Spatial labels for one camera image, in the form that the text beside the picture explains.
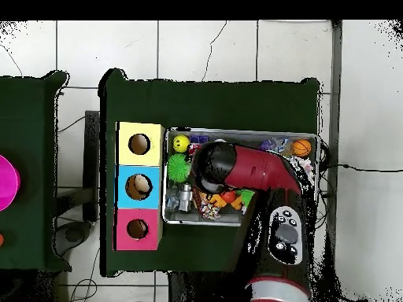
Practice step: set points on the small red ball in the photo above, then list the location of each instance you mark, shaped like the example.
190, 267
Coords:
228, 197

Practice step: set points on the wooden box with three holes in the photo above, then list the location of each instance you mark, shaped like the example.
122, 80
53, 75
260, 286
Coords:
138, 182

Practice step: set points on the pink round disc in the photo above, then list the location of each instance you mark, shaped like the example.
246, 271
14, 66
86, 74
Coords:
6, 182

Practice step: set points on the green fuzzy toy with eyes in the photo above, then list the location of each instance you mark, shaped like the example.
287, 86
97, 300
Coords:
178, 168

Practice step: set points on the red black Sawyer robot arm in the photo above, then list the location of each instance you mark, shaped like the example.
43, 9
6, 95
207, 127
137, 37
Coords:
252, 168

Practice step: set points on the green spiky ball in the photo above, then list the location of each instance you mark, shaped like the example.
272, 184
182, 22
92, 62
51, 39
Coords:
247, 196

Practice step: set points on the clear shallow mesh bin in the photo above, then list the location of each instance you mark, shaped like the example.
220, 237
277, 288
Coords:
173, 217

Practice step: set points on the small orange basketball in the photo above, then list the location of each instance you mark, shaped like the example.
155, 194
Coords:
301, 147

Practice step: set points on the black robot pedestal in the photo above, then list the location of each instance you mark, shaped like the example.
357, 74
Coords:
195, 290

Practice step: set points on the grey vertical pole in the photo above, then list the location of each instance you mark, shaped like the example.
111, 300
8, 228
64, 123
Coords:
334, 94

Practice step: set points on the dark green side table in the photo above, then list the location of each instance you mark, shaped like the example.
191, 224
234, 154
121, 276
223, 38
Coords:
38, 163

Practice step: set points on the dark green table cloth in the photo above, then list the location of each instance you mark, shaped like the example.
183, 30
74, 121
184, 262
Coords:
208, 104

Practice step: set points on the orange toy building block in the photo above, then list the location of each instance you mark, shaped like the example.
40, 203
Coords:
216, 201

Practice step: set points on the black stand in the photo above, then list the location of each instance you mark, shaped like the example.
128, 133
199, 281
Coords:
92, 163

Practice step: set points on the yellow smiley ball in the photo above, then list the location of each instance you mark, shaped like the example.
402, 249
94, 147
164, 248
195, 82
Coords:
181, 143

